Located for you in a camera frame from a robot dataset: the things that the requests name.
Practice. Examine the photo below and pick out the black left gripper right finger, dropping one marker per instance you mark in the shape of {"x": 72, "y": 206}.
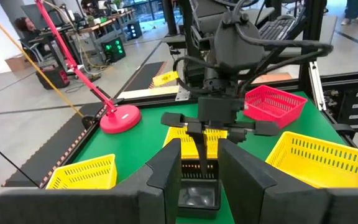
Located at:
{"x": 259, "y": 202}

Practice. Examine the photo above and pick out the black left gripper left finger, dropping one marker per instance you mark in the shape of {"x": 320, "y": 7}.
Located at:
{"x": 154, "y": 202}

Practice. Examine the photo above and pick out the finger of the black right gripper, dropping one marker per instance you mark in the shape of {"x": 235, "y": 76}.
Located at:
{"x": 199, "y": 137}
{"x": 237, "y": 135}

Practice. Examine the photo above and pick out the red plastic basket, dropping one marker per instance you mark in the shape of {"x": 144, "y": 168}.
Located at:
{"x": 275, "y": 105}

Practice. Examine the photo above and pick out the yellow plastic basket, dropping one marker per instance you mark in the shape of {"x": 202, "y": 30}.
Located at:
{"x": 322, "y": 168}
{"x": 182, "y": 143}
{"x": 82, "y": 174}

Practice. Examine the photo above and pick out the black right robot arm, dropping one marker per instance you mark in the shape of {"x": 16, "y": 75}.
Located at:
{"x": 235, "y": 40}

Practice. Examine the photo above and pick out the yellow tag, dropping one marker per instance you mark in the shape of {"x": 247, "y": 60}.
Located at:
{"x": 165, "y": 78}

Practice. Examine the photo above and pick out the light wooden board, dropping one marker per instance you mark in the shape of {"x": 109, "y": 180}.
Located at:
{"x": 148, "y": 92}

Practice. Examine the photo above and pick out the red desk lamp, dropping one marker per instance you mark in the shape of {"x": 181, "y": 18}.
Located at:
{"x": 120, "y": 119}

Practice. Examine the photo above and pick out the black striped-edge floor mat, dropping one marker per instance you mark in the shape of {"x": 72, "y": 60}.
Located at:
{"x": 143, "y": 76}

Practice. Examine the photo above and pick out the backlit black keyboard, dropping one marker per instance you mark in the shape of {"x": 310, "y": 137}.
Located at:
{"x": 275, "y": 29}

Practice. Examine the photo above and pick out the black box with white labels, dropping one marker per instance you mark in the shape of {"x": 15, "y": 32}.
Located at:
{"x": 343, "y": 109}

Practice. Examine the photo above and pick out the black computer tower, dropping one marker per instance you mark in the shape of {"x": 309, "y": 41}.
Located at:
{"x": 134, "y": 29}

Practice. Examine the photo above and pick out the black computer with green lights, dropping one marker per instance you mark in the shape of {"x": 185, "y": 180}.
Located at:
{"x": 113, "y": 49}

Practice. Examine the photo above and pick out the wooden desk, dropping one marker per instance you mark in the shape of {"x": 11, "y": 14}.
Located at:
{"x": 104, "y": 23}

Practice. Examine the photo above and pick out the black and red toolbox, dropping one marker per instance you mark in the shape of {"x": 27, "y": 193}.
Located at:
{"x": 53, "y": 77}

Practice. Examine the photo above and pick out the person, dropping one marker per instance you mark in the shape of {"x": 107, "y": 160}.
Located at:
{"x": 26, "y": 25}
{"x": 353, "y": 9}

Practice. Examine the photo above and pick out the cardboard box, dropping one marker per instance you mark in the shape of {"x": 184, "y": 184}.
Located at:
{"x": 17, "y": 63}

